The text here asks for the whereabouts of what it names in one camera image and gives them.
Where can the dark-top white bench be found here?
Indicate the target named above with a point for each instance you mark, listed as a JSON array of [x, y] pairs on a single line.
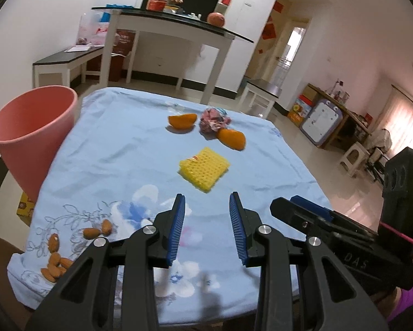
[[61, 58]]

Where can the red printed carton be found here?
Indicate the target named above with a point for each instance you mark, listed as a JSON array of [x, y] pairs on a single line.
[[126, 41]]

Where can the wooden desk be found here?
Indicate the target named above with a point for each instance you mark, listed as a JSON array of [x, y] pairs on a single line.
[[351, 117]]

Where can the dark-top white stool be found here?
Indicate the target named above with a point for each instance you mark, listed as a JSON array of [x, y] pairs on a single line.
[[265, 87]]

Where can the pink curtain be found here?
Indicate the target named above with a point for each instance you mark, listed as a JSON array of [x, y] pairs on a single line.
[[406, 117]]

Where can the white glass-top dining table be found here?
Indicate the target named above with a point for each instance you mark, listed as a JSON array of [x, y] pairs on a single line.
[[172, 29]]

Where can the red paper wall decoration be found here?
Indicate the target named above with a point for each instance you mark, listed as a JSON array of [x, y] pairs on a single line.
[[273, 27]]

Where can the pile of almonds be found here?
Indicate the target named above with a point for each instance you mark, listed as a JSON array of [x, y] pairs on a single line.
[[91, 232]]

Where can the light blue floral tablecloth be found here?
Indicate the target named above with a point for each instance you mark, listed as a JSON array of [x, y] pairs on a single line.
[[123, 165]]

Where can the flat blue box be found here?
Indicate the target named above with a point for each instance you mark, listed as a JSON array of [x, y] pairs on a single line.
[[120, 6]]

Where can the white plastic stool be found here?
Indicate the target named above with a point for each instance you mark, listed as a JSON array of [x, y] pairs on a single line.
[[354, 158]]

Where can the white door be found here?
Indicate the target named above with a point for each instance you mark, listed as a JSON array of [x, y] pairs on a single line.
[[296, 51]]

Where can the yellow cardboard box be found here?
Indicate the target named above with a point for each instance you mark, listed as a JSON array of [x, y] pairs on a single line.
[[25, 210]]

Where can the children's drawing board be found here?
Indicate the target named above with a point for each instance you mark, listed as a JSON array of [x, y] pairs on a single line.
[[321, 122]]

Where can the floral wrapper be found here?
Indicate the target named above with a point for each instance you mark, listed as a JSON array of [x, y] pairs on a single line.
[[211, 120]]

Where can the red tin box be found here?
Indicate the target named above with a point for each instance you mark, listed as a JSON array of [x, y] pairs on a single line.
[[156, 4]]

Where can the red bin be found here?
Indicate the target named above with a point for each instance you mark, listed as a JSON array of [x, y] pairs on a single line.
[[118, 67]]

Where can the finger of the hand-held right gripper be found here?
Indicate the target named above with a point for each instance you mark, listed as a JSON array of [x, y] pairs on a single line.
[[309, 205], [289, 213]]

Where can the pink plastic bag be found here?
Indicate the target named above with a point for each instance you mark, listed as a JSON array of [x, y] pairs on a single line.
[[92, 29]]

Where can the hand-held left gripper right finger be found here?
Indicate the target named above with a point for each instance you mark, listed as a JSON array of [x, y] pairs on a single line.
[[239, 234]]

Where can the orange peel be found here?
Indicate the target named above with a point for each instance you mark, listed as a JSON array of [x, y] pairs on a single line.
[[182, 121], [232, 138]]

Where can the colourful cardboard box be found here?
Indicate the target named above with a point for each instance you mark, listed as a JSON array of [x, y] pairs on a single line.
[[300, 110]]

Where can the pink plastic bucket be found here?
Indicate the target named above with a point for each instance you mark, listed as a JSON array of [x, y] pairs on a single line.
[[30, 138]]

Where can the yellow foam net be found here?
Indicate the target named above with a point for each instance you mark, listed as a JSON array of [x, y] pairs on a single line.
[[204, 169]]

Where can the white paper sheets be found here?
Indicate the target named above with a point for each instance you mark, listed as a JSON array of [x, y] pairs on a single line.
[[76, 48]]

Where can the reddish round fruit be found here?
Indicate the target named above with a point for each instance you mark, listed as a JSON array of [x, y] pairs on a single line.
[[216, 19]]

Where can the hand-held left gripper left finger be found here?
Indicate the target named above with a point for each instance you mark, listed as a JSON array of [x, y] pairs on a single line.
[[175, 234]]

